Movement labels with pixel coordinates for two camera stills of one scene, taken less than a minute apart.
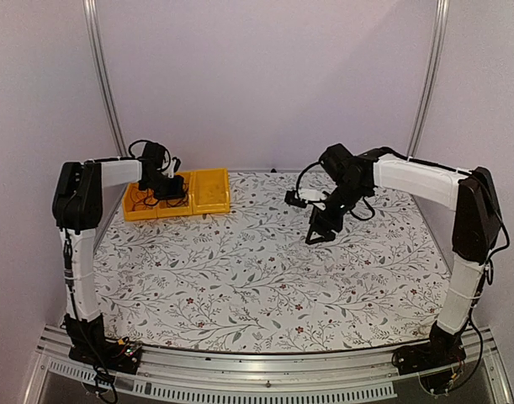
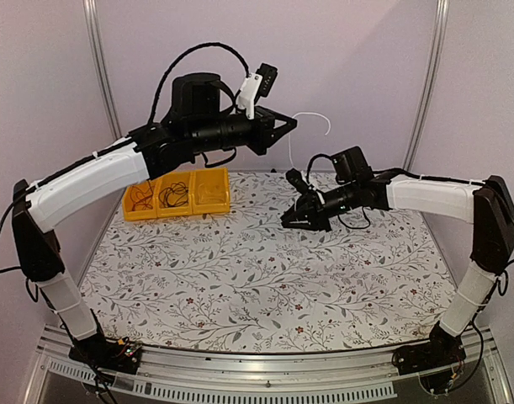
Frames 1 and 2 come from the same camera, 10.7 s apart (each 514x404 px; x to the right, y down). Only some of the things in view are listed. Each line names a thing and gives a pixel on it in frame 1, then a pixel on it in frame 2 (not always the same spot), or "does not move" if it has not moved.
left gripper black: x=177 y=192 to x=267 y=135
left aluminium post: x=91 y=12 does not move
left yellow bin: x=138 y=204 does not move
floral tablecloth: x=246 y=280 does not move
